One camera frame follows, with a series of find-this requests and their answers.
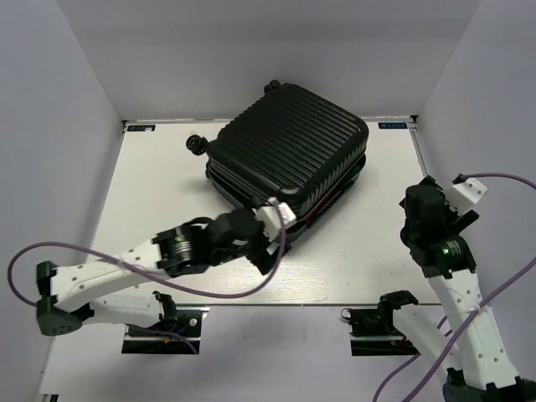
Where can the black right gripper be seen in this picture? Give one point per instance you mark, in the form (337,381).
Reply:
(456,220)

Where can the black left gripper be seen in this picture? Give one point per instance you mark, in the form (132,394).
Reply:
(262,257)

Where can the black suitcase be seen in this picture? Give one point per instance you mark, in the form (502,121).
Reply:
(292,145)

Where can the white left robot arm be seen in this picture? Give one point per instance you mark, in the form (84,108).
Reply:
(77,295)

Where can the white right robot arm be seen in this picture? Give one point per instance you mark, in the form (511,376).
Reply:
(472,362)

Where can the blue label sticker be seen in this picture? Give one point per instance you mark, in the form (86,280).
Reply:
(140,128)
(392,125)

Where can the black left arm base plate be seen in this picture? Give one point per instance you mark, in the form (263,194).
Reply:
(180,336)

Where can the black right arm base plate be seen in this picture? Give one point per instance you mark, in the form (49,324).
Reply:
(369,336)

